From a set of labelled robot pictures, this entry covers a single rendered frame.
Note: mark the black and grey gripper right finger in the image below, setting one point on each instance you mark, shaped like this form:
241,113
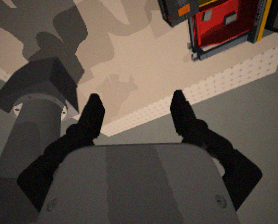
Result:
241,174

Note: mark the yellow flat bar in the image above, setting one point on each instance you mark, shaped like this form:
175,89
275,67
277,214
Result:
263,20

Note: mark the red open bin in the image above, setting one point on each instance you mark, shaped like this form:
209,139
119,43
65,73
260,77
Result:
213,31

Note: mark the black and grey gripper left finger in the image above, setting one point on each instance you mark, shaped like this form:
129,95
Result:
36,179

